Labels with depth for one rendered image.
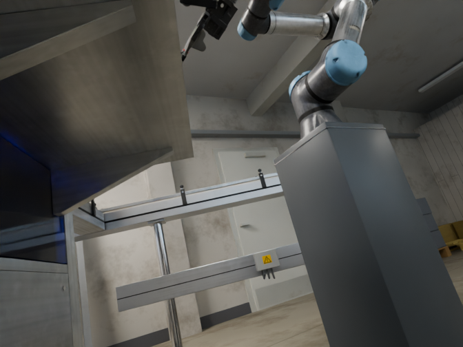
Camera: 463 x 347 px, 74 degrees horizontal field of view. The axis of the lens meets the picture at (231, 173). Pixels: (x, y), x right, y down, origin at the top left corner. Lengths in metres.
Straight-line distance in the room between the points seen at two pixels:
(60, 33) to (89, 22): 0.04
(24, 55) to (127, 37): 0.15
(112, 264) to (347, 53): 3.08
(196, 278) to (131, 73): 1.25
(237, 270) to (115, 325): 2.04
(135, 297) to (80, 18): 1.42
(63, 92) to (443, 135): 7.60
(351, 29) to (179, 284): 1.35
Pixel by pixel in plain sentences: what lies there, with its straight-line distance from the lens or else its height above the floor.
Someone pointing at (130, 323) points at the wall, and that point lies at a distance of 3.53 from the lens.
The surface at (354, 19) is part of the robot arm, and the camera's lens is 1.16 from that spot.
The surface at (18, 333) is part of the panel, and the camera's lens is 0.76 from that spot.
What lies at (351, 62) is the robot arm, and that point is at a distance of 0.95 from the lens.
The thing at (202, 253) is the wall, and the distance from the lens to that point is 3.79.
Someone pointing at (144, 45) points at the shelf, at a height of 0.86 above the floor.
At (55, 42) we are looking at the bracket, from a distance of 0.50.
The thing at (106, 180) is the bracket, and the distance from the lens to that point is 0.92.
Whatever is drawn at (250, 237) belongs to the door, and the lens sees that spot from 4.06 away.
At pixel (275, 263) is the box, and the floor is 0.47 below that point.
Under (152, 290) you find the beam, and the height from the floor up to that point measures 0.49.
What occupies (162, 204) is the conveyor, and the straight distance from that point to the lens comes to 1.72.
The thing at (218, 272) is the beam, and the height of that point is 0.50.
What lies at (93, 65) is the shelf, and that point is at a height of 0.86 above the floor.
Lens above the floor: 0.47
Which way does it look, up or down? 18 degrees up
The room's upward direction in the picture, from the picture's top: 14 degrees counter-clockwise
